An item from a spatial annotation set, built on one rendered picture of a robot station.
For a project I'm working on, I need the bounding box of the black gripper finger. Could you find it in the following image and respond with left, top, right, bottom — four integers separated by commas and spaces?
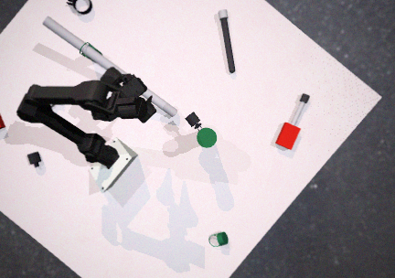
146, 95, 154, 106
118, 70, 127, 84

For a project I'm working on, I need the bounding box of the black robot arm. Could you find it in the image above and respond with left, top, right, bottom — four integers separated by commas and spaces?
16, 73, 147, 169

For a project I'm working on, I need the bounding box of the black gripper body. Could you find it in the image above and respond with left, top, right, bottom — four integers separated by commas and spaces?
100, 67, 156, 123

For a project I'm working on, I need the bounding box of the red block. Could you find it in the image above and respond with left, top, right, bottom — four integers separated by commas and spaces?
0, 116, 5, 129
275, 93, 310, 150

